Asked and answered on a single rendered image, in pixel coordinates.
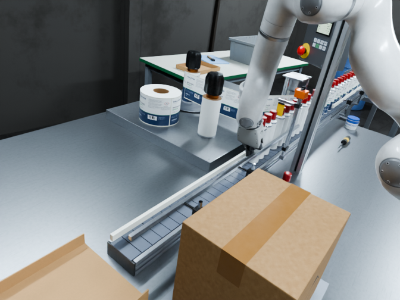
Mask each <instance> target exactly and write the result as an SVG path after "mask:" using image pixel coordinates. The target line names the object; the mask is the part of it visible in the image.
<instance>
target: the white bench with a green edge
mask: <svg viewBox="0 0 400 300"><path fill-rule="evenodd" d="M201 55H214V56H216V57H218V58H220V59H222V60H224V61H227V62H228V63H230V64H213V65H216V66H219V67H221V68H220V71H218V72H219V73H223V76H224V80H225V81H228V82H231V83H232V82H238V81H242V80H246V75H247V73H248V69H249V65H246V64H243V63H241V62H237V61H233V60H230V51H217V52H203V53H201ZM139 61H141V62H143V63H145V85H151V84H152V71H154V72H156V73H158V74H160V75H163V76H165V77H167V78H169V79H171V80H174V81H176V82H178V83H180V84H182V85H183V80H184V74H185V72H184V71H182V70H179V69H177V68H176V64H181V63H185V62H186V54H180V55H166V56H157V57H143V58H139ZM307 65H308V63H307V62H303V61H300V60H296V59H293V58H289V57H286V56H282V59H281V61H280V64H279V66H278V69H277V72H276V74H280V73H287V72H290V71H296V73H300V74H301V71H302V68H303V66H307ZM206 75H207V74H202V75H200V78H202V79H204V80H205V76H206Z"/></svg>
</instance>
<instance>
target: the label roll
mask: <svg viewBox="0 0 400 300"><path fill-rule="evenodd" d="M181 96H182V92H181V91H180V90H179V89H178V88H175V87H172V86H168V85H159V84H152V85H145V86H142V87H141V89H140V104H139V119H140V120H141V121H142V122H143V123H145V124H148V125H151V126H157V127H168V126H173V125H175V124H177V123H178V122H179V114H180V103H181Z"/></svg>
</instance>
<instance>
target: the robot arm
mask: <svg viewBox="0 0 400 300"><path fill-rule="evenodd" d="M297 19H298V20H299V21H300V22H302V23H307V24H328V23H333V22H336V21H341V20H345V21H346V22H347V23H348V25H349V28H350V31H351V43H350V47H349V54H348V57H349V63H350V65H351V68H352V70H353V72H354V74H355V76H356V78H357V80H358V82H359V84H360V85H361V87H362V89H363V91H364V92H365V94H366V95H367V97H368V98H369V99H370V101H371V102H372V103H373V104H374V105H375V106H376V107H378V108H379V109H381V110H382V111H384V112H385V113H387V114H388V115H390V116H391V117H392V118H393V119H394V120H395V121H396V123H397V124H398V126H399V127H400V45H399V43H398V41H397V39H396V36H395V32H394V28H393V22H392V0H268V2H267V6H266V8H265V12H264V16H263V18H262V22H261V26H260V30H259V32H258V36H257V40H256V43H255V46H254V51H253V53H252V58H251V62H250V65H249V69H248V73H247V75H246V80H245V81H244V82H242V83H241V84H240V85H239V106H238V109H237V114H236V120H237V123H238V127H237V139H238V141H240V142H242V144H243V145H244V148H245V153H246V157H248V156H250V155H251V154H253V153H254V150H255V149H257V150H262V148H263V146H262V143H264V126H263V122H264V120H263V111H264V108H265V105H266V103H267V100H268V97H269V94H270V91H271V88H272V85H273V82H274V78H275V75H276V72H277V69H278V66H279V64H280V61H281V59H282V56H283V54H284V51H285V49H286V46H287V44H288V41H289V38H290V36H291V33H292V30H293V28H294V25H295V23H296V20H297ZM375 168H376V174H377V177H378V180H379V182H380V183H381V185H382V186H383V187H384V189H385V190H386V191H388V192H389V193H390V194H391V195H392V196H394V197H395V198H397V199H398V200H400V134H398V135H397V136H395V137H393V138H392V139H391V140H389V141H388V142H386V143H385V144H384V145H383V146H382V147H381V148H380V150H379V151H378V153H377V155H376V160H375Z"/></svg>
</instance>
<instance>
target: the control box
mask: <svg viewBox="0 0 400 300"><path fill-rule="evenodd" d="M336 23H337V21H336V22H334V25H333V28H332V31H331V34H330V37H328V36H324V35H321V34H318V33H316V30H317V26H318V24H308V27H307V31H306V34H305V37H304V41H303V44H302V46H304V48H306V49H307V51H306V53H305V54H303V55H300V56H299V59H301V60H303V61H305V62H308V63H310V64H312V65H314V66H316V67H318V68H320V69H322V67H323V64H324V60H325V57H326V54H327V51H328V48H329V45H330V41H331V39H332V36H333V32H334V29H335V26H336ZM314 37H317V38H320V39H323V40H326V41H329V42H328V46H327V49H326V52H323V51H321V50H318V49H315V48H313V47H311V46H312V44H313V40H314ZM350 43H351V32H350V34H349V37H348V40H347V43H346V46H345V49H344V52H343V54H342V58H341V60H340V63H339V66H338V69H337V71H343V69H344V67H345V64H346V61H347V59H348V54H349V47H350Z"/></svg>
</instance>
